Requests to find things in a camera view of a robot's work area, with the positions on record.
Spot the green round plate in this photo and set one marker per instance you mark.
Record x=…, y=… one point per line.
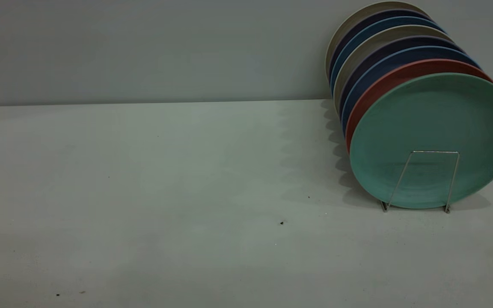
x=435, y=128

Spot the pink round plate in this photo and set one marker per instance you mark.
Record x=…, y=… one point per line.
x=383, y=83

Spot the navy blue round plate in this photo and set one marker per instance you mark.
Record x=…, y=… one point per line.
x=383, y=62

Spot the dark purple round plate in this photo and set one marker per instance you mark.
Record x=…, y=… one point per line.
x=383, y=48
x=383, y=15

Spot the beige round plate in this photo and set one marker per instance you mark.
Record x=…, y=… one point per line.
x=379, y=6
x=383, y=36

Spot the teal blue round plate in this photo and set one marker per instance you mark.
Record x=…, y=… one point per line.
x=383, y=25

